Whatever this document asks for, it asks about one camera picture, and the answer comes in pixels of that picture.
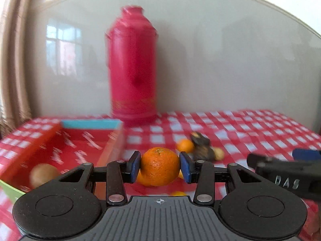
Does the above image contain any orange under gripper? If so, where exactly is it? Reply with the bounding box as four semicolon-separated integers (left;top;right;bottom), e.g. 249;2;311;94
136;170;154;187

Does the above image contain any dark chestnut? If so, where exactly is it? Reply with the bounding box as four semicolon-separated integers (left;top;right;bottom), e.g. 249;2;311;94
190;132;211;146

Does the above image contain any brown kiwi fruit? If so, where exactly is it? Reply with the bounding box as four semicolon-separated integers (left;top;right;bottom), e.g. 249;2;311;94
29;163;60;188

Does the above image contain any dark chestnut cracked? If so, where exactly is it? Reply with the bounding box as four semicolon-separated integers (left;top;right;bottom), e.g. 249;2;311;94
193;145;215;162

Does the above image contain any red thermos flask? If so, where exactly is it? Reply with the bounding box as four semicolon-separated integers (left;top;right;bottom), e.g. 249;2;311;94
106;5;157;127

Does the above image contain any beige curtain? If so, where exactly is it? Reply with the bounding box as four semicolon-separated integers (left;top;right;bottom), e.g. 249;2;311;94
1;0;32;137

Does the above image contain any small orange on table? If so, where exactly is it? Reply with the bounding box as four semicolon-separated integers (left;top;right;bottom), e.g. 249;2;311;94
176;138;195;153

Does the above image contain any small yellow kumquat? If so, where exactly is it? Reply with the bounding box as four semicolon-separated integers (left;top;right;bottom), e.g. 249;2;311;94
213;147;225;161

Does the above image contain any red cardboard box tray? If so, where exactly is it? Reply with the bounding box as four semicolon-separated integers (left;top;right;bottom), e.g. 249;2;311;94
1;118;125;202

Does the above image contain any large orange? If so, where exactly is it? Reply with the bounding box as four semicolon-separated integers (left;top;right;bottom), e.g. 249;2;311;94
140;147;180;187

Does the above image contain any red white checkered tablecloth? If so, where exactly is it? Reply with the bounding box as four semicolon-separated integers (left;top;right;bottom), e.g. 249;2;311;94
1;110;320;240

